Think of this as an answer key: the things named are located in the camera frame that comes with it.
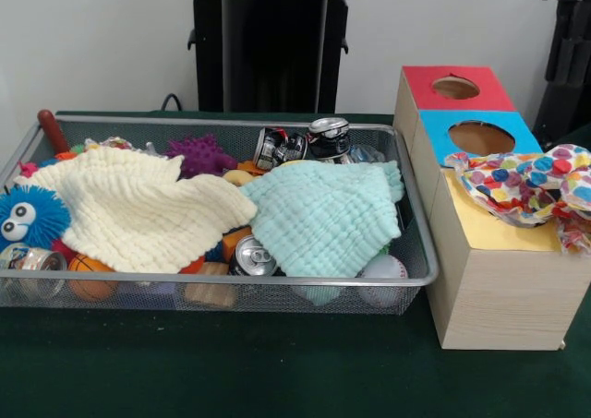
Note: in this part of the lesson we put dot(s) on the blue spiky ball with eyes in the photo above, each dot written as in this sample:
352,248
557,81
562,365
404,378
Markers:
41,210

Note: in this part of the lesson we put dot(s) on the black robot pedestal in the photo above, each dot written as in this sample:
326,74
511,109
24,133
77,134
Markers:
277,44

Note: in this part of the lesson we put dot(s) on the wooden box with three holes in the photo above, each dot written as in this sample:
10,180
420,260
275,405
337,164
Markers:
508,298

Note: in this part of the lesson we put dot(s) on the dark green table cloth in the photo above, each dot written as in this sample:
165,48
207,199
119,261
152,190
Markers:
277,367

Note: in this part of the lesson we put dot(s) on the neighbouring green covered table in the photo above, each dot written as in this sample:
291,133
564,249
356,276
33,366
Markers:
579,134

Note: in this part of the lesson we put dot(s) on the labelled tin can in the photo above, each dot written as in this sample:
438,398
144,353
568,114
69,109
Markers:
32,261

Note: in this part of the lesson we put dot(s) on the black upright stand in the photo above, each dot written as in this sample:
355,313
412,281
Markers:
554,109

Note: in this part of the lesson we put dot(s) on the mint waffle cloth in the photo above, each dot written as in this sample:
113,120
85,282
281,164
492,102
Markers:
323,215

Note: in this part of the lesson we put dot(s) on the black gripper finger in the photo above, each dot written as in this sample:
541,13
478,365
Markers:
561,35
584,35

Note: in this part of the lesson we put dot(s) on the white baseball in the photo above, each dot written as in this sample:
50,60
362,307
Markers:
385,268

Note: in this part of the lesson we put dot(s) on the crushed black and red can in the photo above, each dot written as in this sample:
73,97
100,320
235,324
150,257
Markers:
281,148

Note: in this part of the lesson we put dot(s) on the colourful polka dot cloth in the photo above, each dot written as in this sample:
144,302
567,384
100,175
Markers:
531,182

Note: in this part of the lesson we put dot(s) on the shallow clear mesh bin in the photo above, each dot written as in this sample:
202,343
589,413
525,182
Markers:
323,298

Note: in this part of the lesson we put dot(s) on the silver drink can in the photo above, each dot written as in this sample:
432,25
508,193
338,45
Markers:
254,254

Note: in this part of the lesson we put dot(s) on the plain wooden block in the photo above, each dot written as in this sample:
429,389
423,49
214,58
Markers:
210,293

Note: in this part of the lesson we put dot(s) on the cream waffle cloth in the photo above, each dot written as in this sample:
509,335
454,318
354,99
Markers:
129,206

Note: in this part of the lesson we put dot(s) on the purple spiky toy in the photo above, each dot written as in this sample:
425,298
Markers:
198,152

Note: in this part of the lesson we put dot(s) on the crushed black and white can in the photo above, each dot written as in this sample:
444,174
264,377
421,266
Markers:
330,136

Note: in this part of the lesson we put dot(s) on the small orange basketball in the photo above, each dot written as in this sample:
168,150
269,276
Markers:
88,266

